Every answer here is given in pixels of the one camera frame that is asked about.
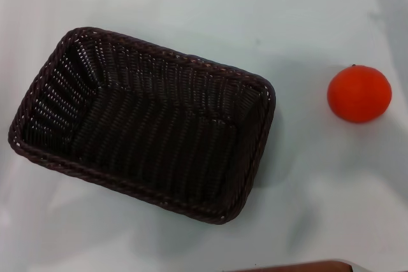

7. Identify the dark brown woven basket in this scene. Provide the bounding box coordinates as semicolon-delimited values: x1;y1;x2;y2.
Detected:
7;26;277;225

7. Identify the orange fruit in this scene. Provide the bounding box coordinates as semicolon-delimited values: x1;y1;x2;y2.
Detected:
326;64;393;124

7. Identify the brown wooden edge piece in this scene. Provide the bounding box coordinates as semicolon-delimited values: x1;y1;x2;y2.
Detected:
228;260;354;272

